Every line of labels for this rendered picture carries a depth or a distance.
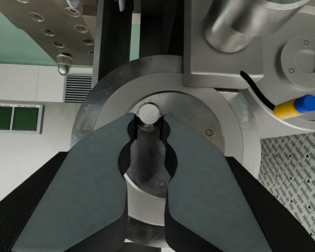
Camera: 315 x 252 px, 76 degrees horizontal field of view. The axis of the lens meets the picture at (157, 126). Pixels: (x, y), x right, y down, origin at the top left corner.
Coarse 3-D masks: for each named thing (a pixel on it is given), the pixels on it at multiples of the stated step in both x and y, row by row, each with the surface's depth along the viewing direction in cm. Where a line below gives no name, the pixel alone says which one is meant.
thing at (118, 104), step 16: (144, 80) 16; (160, 80) 16; (176, 80) 16; (112, 96) 15; (128, 96) 15; (208, 96) 16; (112, 112) 15; (224, 112) 16; (96, 128) 15; (224, 128) 15; (240, 144) 15; (240, 160) 15; (128, 192) 14; (128, 208) 14; (144, 208) 14; (160, 208) 14; (160, 224) 14
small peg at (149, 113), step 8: (144, 104) 11; (152, 104) 11; (136, 112) 11; (144, 112) 11; (152, 112) 11; (160, 112) 11; (144, 120) 11; (152, 120) 11; (144, 128) 12; (152, 128) 12
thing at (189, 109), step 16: (144, 96) 14; (160, 96) 14; (176, 96) 14; (192, 96) 14; (128, 112) 14; (176, 112) 14; (192, 112) 14; (208, 112) 14; (208, 128) 14; (144, 144) 13; (160, 144) 13; (224, 144) 14; (144, 160) 13; (160, 160) 14; (128, 176) 13; (144, 176) 13; (160, 176) 13; (144, 192) 13; (160, 192) 13
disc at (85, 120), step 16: (128, 64) 16; (144, 64) 16; (160, 64) 16; (176, 64) 16; (112, 80) 16; (128, 80) 16; (96, 96) 16; (224, 96) 16; (240, 96) 16; (80, 112) 15; (96, 112) 16; (240, 112) 16; (80, 128) 15; (240, 128) 16; (256, 128) 16; (256, 144) 16; (256, 160) 16; (256, 176) 16; (128, 224) 15; (144, 224) 15; (144, 240) 14; (160, 240) 15
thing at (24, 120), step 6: (18, 108) 47; (24, 108) 47; (30, 108) 47; (36, 108) 47; (18, 114) 47; (24, 114) 47; (30, 114) 47; (36, 114) 47; (18, 120) 47; (24, 120) 47; (30, 120) 47; (18, 126) 47; (24, 126) 47; (30, 126) 47
